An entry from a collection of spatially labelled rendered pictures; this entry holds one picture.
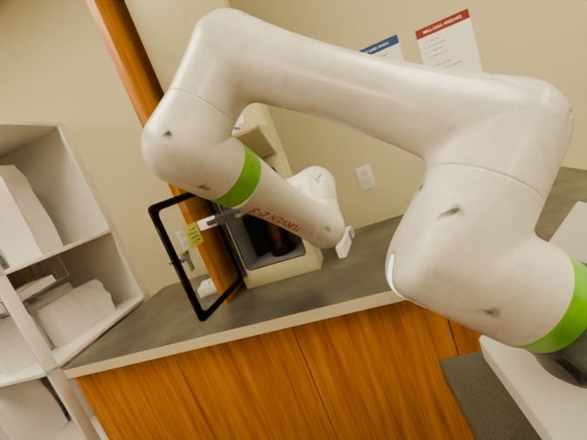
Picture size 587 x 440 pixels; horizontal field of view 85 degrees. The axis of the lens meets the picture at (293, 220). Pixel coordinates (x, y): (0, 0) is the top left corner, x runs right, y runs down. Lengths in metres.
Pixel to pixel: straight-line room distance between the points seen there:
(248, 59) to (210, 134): 0.12
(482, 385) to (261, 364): 0.73
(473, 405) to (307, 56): 0.55
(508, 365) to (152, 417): 1.26
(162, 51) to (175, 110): 0.86
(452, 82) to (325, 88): 0.15
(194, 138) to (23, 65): 1.93
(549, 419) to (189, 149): 0.56
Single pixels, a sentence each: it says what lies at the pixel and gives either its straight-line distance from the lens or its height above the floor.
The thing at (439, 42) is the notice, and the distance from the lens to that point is 1.65.
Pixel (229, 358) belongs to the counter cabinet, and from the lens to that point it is 1.20.
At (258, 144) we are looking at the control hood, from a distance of 1.12.
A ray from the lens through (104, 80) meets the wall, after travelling 2.03.
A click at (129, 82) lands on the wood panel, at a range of 1.30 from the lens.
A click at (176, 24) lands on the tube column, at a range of 1.34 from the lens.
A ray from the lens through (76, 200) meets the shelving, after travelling 2.23.
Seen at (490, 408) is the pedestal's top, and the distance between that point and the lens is 0.61.
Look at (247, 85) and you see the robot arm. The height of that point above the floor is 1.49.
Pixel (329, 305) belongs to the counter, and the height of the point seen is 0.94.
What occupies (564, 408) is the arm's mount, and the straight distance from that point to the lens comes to 0.53.
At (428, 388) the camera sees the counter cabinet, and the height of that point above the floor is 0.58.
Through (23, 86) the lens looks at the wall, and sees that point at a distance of 2.38.
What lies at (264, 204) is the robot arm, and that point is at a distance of 0.60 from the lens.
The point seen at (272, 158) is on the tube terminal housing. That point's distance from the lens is 1.18.
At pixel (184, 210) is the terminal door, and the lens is 1.13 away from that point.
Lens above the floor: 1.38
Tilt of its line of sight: 11 degrees down
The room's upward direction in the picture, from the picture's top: 21 degrees counter-clockwise
